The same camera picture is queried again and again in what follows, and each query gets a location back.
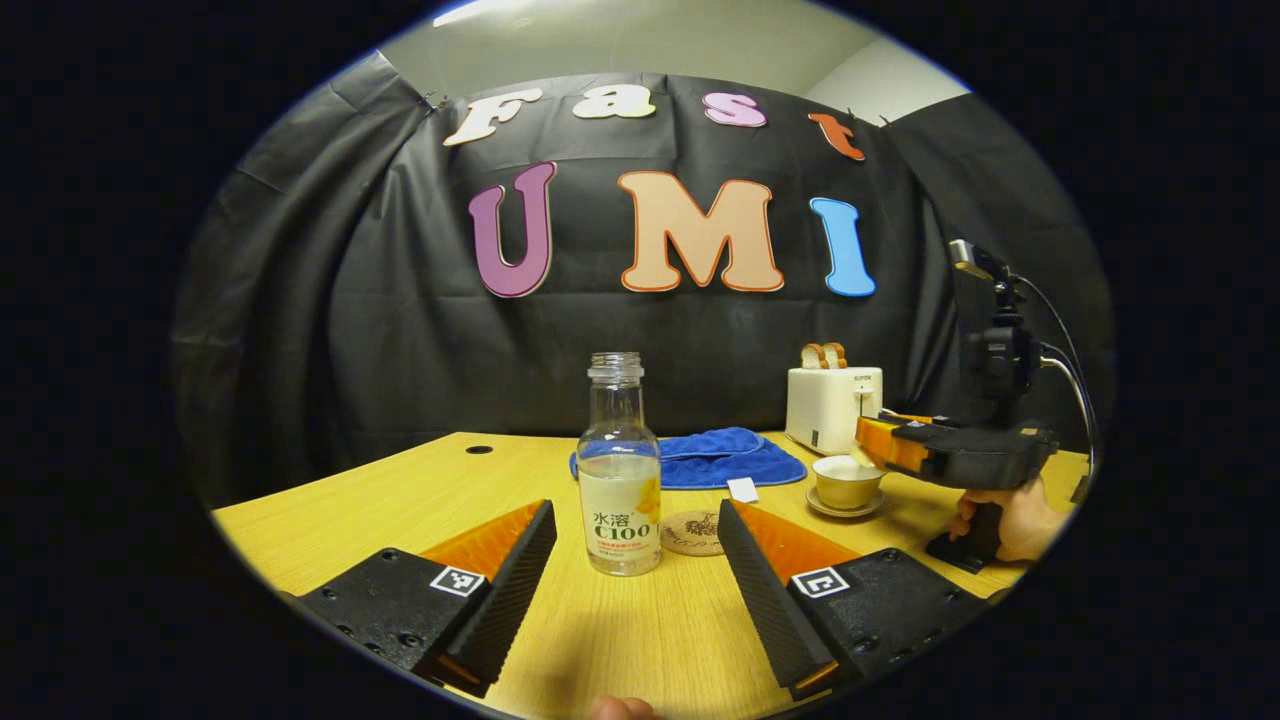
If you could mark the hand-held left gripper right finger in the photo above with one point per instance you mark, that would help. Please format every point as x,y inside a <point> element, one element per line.
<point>765,590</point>

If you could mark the round wooden coaster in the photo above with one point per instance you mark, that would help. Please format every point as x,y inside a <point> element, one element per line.
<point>692,535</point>

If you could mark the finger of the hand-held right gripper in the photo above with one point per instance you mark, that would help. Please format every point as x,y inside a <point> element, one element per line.
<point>895,448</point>
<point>908,417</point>

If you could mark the clear plastic water bottle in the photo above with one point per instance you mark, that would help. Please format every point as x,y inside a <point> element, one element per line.
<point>618,500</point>

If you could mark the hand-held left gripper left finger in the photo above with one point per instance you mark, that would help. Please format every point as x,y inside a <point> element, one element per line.
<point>510,590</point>

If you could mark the cream ceramic teacup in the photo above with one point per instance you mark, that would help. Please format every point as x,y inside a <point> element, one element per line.
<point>845,490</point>

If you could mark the toast slice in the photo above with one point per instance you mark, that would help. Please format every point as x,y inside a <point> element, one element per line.
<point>812,357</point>
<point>835,355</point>

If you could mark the white toaster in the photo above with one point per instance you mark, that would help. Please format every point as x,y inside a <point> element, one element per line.
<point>825,410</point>

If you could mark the blue towel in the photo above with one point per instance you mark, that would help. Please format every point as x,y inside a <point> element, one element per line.
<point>725,460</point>

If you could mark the black backdrop cloth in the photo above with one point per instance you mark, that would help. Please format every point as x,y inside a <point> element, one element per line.
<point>400,320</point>

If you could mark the cream ceramic saucer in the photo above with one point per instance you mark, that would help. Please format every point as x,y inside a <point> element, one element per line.
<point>845,512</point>

